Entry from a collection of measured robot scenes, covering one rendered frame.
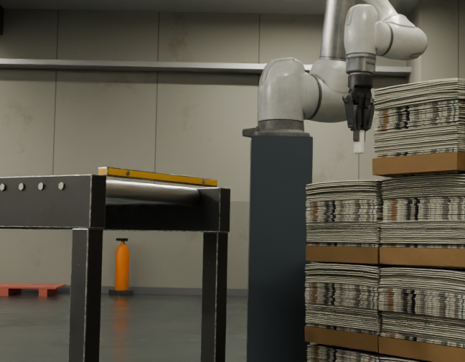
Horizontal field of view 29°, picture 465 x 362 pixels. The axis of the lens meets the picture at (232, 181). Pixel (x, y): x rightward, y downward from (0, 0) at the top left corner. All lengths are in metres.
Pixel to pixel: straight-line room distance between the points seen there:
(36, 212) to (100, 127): 8.57
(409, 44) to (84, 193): 1.22
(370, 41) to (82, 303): 1.22
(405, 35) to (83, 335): 1.38
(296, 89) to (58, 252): 7.90
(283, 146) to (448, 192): 0.84
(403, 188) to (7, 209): 0.99
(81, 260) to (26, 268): 8.73
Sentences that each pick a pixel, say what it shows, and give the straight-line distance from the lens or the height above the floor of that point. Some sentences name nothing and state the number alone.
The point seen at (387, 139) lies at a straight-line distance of 2.34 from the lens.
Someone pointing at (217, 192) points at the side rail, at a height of 0.79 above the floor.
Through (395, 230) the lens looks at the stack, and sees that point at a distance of 2.33.
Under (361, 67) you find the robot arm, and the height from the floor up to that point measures 1.18.
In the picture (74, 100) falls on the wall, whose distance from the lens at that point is 10.77.
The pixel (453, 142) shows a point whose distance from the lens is 2.19.
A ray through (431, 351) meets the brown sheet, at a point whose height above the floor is 0.40.
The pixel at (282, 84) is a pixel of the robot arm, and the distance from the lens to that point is 2.96.
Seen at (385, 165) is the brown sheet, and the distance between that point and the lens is 2.33.
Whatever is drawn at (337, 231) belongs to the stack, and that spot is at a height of 0.69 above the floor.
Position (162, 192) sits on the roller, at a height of 0.78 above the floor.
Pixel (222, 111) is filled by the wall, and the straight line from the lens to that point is 10.59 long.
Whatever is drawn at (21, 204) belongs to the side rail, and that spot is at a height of 0.73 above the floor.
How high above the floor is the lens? 0.66
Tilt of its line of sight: 4 degrees up
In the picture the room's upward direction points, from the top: 1 degrees clockwise
